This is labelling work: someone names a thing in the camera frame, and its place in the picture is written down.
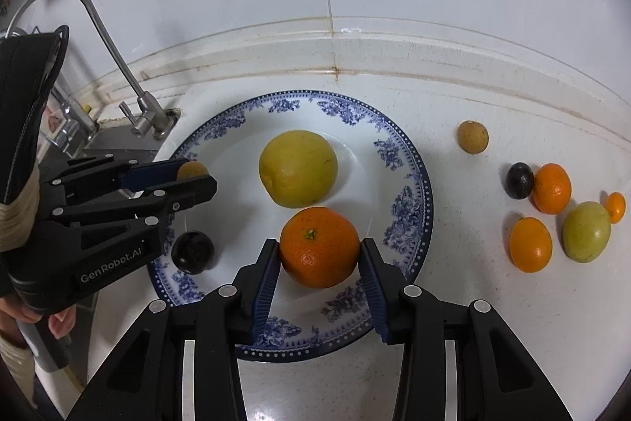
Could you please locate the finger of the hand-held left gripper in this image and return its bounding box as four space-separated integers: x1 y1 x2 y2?
52 176 218 250
42 157 189 201

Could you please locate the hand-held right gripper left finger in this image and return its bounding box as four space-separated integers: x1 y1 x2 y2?
66 238 282 421

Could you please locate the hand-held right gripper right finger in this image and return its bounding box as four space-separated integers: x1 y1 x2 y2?
359 238 575 421

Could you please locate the small brown round fruit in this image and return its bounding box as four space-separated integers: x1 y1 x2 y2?
176 159 209 180
457 120 490 154

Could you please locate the large orange tangerine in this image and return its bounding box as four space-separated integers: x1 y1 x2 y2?
279 206 360 290

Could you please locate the blue and white floral plate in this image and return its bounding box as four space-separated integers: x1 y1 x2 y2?
147 90 435 361

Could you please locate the person's left hand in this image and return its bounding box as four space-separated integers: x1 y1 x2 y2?
0 295 78 344

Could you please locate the steel sink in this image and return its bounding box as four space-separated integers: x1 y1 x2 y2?
39 125 166 168

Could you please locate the dark purple plum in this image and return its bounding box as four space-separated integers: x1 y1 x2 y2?
171 230 216 275
504 162 535 200

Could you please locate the thin gooseneck steel faucet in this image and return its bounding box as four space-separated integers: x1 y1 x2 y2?
5 0 172 140

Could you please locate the chrome sink tap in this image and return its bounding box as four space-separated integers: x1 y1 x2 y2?
49 88 100 156

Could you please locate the large yellow round fruit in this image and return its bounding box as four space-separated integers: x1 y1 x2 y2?
259 130 339 209

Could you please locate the green round fruit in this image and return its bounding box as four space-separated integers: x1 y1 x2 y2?
562 201 612 263

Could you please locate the tiny orange kumquat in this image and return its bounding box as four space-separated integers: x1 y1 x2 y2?
604 192 627 225

